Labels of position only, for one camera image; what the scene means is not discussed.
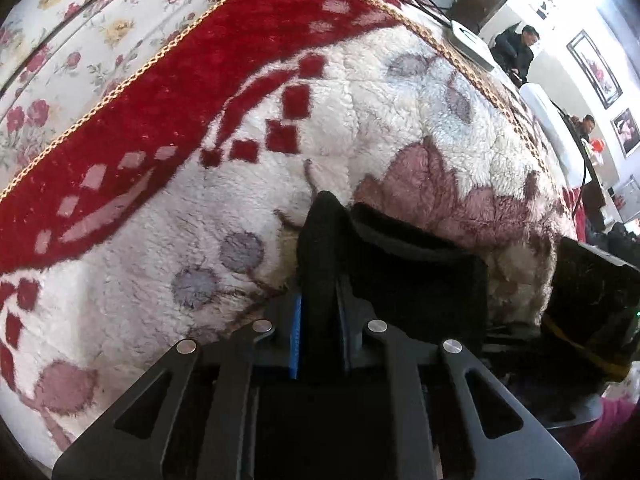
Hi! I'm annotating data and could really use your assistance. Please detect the person's right forearm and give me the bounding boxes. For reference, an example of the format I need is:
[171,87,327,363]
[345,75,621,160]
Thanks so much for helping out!
[565,360,640,480]

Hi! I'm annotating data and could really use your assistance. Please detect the framed flower picture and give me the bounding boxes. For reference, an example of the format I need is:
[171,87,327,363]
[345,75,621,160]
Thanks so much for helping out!
[566,30,623,110]

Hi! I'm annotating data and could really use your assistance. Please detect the floral bed sheet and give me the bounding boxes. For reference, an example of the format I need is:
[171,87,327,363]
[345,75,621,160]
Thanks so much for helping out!
[0,0,236,191]

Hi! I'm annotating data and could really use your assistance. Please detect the framed wall picture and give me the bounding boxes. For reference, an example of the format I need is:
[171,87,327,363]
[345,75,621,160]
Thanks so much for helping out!
[611,107,640,157]

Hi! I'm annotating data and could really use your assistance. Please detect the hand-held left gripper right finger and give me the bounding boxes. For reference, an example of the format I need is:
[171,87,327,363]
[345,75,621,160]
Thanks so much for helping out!
[336,280,581,480]

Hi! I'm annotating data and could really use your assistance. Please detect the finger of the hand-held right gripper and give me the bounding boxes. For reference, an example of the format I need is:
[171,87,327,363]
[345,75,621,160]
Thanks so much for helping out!
[482,322,548,361]

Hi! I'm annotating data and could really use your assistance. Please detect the white power adapter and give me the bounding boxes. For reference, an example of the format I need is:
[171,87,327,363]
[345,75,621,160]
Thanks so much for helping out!
[446,20,496,72]

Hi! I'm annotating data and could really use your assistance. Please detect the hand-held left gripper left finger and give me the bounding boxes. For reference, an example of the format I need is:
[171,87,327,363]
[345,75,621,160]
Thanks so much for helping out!
[52,290,302,480]

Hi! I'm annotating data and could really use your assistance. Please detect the red and white fleece blanket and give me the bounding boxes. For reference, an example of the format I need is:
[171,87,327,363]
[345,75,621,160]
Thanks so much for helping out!
[0,0,591,466]

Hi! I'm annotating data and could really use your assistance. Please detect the black pants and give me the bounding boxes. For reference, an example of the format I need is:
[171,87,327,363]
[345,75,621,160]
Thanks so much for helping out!
[297,191,490,376]

